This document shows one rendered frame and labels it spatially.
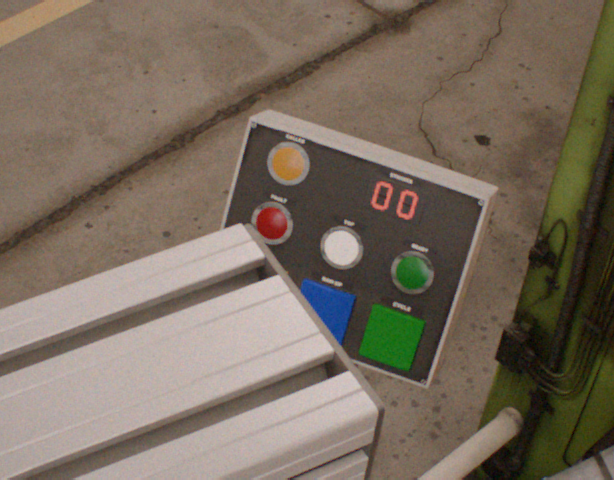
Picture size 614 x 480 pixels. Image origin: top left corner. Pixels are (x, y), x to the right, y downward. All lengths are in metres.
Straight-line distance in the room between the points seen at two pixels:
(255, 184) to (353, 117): 1.87
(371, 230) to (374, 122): 1.89
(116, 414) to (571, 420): 1.72
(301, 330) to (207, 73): 3.32
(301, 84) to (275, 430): 3.33
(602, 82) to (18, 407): 1.37
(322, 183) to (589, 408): 0.60
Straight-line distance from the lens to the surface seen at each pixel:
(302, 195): 1.75
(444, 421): 2.95
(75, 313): 0.42
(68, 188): 3.38
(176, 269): 0.43
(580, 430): 2.09
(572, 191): 1.82
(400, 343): 1.75
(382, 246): 1.73
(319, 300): 1.76
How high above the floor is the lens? 2.35
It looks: 46 degrees down
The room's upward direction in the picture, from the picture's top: 7 degrees clockwise
